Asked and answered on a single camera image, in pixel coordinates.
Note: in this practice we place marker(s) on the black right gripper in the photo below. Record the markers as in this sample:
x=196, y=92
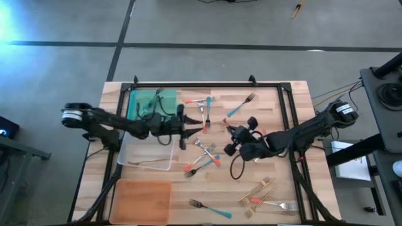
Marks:
x=242, y=135

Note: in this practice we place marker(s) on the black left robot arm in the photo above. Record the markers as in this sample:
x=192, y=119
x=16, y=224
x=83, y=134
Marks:
x=103, y=120

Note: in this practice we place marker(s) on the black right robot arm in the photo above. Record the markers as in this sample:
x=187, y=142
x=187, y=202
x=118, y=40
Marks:
x=301, y=132

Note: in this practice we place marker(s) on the orange plastic bin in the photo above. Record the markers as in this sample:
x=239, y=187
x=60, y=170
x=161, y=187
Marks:
x=141, y=201

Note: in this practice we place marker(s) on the small black item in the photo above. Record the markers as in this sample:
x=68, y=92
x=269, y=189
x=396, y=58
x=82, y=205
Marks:
x=370, y=209

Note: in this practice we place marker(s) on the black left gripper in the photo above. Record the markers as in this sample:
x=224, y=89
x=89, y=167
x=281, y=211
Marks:
x=177, y=125

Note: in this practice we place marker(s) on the grey metal table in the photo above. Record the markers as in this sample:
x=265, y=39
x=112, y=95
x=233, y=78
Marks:
x=19, y=147

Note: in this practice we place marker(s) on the black electronics box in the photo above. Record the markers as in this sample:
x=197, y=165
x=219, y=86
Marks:
x=7, y=125

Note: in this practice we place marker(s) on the clear plastic bin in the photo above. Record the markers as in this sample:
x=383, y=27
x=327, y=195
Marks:
x=141, y=153

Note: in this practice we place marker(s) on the black frame clamp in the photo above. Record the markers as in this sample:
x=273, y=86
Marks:
x=135, y=80
x=252, y=80

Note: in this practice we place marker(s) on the teal plastic bin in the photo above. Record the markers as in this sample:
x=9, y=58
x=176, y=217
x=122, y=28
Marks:
x=166, y=95

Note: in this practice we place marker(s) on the black metal table frame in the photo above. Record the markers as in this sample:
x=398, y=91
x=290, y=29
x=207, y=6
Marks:
x=204, y=85

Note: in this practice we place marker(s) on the white cardboard box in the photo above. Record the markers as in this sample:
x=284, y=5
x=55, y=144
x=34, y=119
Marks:
x=351, y=166

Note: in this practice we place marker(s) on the black side table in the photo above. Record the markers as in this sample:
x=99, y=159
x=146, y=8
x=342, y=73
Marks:
x=383, y=125

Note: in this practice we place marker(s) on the black metal beam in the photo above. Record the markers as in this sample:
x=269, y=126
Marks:
x=355, y=150

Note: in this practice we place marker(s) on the white insulated bottle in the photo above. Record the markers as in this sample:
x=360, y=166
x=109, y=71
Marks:
x=398, y=169

